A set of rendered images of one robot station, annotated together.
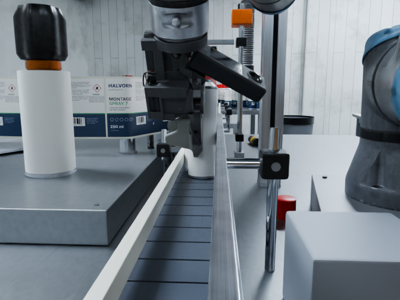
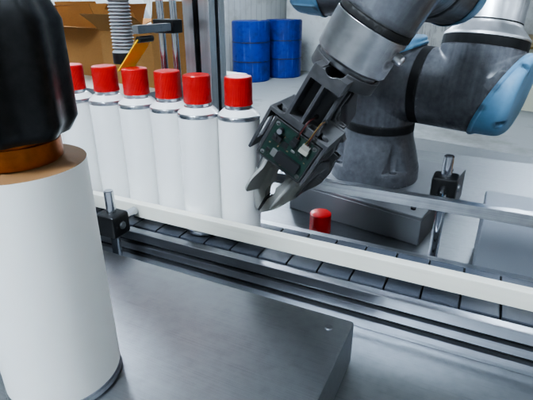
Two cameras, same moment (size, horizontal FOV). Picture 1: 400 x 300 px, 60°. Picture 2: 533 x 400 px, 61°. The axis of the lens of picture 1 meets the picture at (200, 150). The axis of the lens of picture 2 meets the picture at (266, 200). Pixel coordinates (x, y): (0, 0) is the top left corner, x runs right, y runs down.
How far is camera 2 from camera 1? 0.63 m
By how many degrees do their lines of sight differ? 66
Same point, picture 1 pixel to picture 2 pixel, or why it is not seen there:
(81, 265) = (399, 388)
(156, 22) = (378, 60)
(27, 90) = (59, 225)
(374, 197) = (395, 182)
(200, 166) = (258, 221)
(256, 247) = not seen: hidden behind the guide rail
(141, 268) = (520, 316)
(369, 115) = (381, 115)
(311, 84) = not seen: outside the picture
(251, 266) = not seen: hidden behind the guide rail
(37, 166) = (99, 374)
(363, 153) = (376, 148)
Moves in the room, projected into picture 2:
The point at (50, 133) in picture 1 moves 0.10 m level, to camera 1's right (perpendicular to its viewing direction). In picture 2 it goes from (106, 290) to (177, 234)
